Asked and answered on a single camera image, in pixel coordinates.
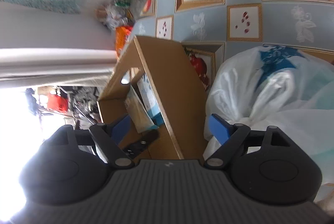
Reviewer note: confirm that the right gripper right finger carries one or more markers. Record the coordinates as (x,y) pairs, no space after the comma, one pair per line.
(231,138)

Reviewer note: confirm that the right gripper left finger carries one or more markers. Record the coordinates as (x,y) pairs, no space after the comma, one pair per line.
(107,138)

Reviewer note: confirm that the blue tissue box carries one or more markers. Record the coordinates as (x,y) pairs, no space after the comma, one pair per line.
(149,100)

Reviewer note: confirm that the white plastic bag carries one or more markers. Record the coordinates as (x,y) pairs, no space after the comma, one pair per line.
(283,87)

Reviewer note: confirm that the brown cardboard box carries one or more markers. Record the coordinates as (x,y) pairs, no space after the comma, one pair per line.
(178,91)

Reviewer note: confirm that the patterned fruit floor mat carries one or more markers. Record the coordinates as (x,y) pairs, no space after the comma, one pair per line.
(228,27)

